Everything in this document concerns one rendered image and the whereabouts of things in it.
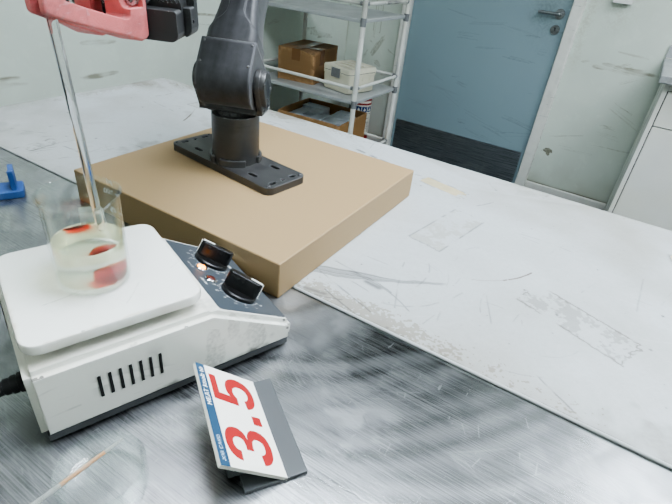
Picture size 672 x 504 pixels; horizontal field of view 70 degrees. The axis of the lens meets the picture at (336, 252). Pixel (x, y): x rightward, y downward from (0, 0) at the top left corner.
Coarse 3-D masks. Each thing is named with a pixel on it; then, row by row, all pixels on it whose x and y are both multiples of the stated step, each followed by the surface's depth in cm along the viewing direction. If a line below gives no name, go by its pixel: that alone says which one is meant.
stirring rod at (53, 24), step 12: (48, 24) 27; (60, 36) 28; (60, 48) 28; (60, 60) 28; (60, 72) 29; (72, 84) 29; (72, 96) 30; (72, 108) 30; (72, 120) 30; (84, 144) 31; (84, 156) 32; (84, 168) 32; (96, 192) 34; (96, 204) 34
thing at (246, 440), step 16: (208, 368) 37; (224, 384) 36; (240, 384) 38; (224, 400) 35; (240, 400) 36; (224, 416) 33; (240, 416) 35; (256, 416) 36; (224, 432) 32; (240, 432) 33; (256, 432) 34; (240, 448) 32; (256, 448) 33; (240, 464) 31; (256, 464) 32; (272, 464) 33
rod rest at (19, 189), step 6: (12, 168) 62; (12, 174) 60; (12, 180) 61; (0, 186) 62; (6, 186) 62; (12, 186) 61; (18, 186) 62; (24, 186) 64; (0, 192) 61; (6, 192) 61; (12, 192) 61; (18, 192) 61; (24, 192) 62; (0, 198) 61; (6, 198) 61; (12, 198) 61
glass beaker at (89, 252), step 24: (72, 168) 34; (96, 168) 34; (48, 192) 33; (72, 192) 34; (120, 192) 33; (48, 216) 31; (72, 216) 30; (96, 216) 31; (120, 216) 33; (48, 240) 32; (72, 240) 31; (96, 240) 32; (120, 240) 34; (72, 264) 32; (96, 264) 33; (120, 264) 34; (72, 288) 33; (96, 288) 34
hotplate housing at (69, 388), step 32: (0, 288) 37; (160, 320) 35; (192, 320) 36; (224, 320) 38; (256, 320) 40; (64, 352) 32; (96, 352) 32; (128, 352) 34; (160, 352) 35; (192, 352) 37; (224, 352) 39; (256, 352) 42; (0, 384) 33; (32, 384) 31; (64, 384) 32; (96, 384) 33; (128, 384) 35; (160, 384) 37; (64, 416) 33; (96, 416) 35
